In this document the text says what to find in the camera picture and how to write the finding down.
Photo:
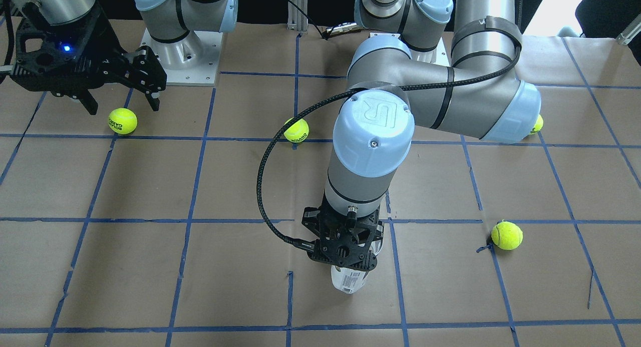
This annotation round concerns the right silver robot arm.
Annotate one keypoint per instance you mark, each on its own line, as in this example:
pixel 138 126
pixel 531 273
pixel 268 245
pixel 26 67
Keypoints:
pixel 167 21

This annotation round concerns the tennis ball table centre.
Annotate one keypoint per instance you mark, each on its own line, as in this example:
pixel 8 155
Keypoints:
pixel 298 132

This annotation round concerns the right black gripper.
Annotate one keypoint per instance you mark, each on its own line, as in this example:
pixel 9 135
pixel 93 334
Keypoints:
pixel 111 50

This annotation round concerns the tennis ball near base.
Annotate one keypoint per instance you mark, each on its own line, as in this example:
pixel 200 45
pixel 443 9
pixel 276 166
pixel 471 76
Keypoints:
pixel 122 121

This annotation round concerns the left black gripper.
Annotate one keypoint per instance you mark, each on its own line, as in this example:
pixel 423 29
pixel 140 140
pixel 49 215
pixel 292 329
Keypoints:
pixel 310 218

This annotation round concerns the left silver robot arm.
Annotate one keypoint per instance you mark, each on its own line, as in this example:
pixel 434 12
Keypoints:
pixel 479 95

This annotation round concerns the tennis ball front of table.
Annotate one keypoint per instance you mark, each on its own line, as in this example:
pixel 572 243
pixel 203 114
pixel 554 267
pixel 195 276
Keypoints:
pixel 506 235

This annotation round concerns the aluminium frame post back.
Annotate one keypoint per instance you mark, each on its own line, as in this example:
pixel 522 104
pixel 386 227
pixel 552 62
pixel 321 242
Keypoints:
pixel 297 20

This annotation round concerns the white blue tennis ball can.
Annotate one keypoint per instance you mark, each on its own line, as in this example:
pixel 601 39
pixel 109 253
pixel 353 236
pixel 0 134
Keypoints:
pixel 348 280

